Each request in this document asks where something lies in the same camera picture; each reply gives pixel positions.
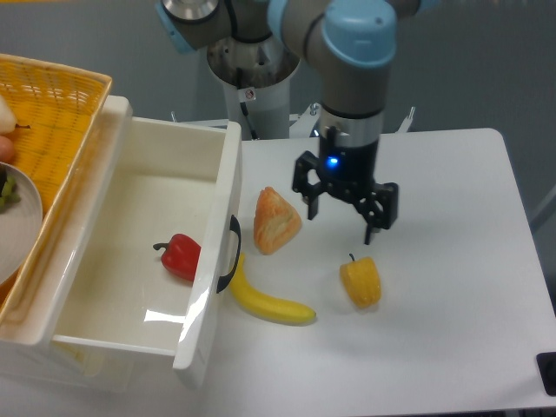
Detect yellow woven basket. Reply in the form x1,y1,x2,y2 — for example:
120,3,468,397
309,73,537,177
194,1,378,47
1,54,112,320

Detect yellow banana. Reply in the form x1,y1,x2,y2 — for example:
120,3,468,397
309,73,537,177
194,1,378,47
228,253,316,326

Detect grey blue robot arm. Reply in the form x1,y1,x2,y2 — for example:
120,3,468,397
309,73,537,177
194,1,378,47
155,1,432,232

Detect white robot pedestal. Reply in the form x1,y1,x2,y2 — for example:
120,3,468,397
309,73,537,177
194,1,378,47
207,36,300,140

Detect white metal bracket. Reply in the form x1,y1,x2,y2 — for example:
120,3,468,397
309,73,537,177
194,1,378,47
289,103,321,138

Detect white drawer cabinet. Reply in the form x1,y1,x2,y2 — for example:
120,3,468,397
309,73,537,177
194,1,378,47
1,97,208,391

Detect white upper drawer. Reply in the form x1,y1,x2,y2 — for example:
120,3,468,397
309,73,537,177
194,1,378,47
53,117,242,384

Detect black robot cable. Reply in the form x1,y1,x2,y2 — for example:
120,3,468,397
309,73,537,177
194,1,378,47
235,68,261,141

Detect white pear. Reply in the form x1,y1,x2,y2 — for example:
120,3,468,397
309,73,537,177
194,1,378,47
0,96,30,135

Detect red bell pepper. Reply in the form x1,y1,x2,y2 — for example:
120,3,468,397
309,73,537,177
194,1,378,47
153,234,202,282

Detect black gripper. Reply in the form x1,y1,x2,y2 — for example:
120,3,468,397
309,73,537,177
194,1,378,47
292,127,399,245

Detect yellow bell pepper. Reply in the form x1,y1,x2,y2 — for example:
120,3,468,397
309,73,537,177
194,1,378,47
339,253,381,308

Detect green grapes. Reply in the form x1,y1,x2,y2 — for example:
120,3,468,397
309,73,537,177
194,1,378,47
0,166,21,212

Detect orange triangular pastry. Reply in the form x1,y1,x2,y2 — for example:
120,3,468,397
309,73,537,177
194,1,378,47
254,187,301,255

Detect black corner device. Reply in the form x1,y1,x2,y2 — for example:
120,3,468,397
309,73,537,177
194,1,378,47
536,352,556,397

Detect peach coloured fruit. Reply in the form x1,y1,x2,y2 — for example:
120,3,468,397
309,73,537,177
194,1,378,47
0,136,16,163

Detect black drawer handle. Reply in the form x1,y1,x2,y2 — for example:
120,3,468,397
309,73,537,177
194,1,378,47
216,215,242,294

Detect white ribbed plate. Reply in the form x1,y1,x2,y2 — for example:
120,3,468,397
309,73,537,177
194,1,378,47
1,162,43,284

